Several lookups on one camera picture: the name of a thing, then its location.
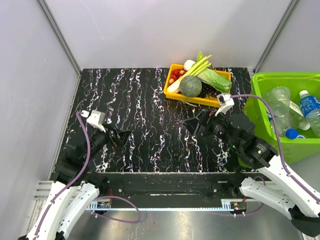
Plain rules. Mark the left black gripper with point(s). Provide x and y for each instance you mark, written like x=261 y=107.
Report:
x=121 y=137

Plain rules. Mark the black marble mat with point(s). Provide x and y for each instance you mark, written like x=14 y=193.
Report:
x=133 y=99

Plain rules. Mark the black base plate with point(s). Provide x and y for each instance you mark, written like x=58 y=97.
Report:
x=148 y=188

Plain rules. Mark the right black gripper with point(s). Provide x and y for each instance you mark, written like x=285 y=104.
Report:
x=206 y=118

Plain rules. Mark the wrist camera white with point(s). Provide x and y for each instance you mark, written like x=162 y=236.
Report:
x=96 y=120
x=226 y=102

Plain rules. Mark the white radish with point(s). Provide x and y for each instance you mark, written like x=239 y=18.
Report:
x=175 y=87

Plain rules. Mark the red strawberries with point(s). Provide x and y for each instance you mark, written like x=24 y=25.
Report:
x=176 y=74

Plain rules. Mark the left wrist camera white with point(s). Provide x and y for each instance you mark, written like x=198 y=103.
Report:
x=96 y=120

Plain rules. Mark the napa cabbage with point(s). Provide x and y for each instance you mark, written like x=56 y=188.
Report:
x=215 y=80

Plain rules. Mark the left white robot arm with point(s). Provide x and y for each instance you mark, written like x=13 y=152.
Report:
x=74 y=185

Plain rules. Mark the clear crushed bottle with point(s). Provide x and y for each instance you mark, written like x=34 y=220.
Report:
x=279 y=101

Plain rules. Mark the beige label clear bottle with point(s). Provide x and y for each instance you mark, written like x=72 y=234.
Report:
x=296 y=117

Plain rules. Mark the yellow plastic tray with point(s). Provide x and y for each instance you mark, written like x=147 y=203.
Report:
x=207 y=101

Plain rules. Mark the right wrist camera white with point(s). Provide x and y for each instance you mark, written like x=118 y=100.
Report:
x=226 y=102

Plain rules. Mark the dark grape bunch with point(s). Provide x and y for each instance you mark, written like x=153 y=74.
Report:
x=208 y=91

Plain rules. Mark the green netted melon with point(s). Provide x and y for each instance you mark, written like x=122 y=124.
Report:
x=190 y=86

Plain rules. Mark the celery stalks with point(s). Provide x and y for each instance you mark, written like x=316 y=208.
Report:
x=201 y=64

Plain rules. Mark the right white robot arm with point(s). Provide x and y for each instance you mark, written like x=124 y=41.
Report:
x=294 y=200

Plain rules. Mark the white mushroom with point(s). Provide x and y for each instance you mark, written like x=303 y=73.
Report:
x=188 y=65

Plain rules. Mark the Pepsi bottle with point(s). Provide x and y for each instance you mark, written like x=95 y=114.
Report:
x=310 y=107
x=283 y=127

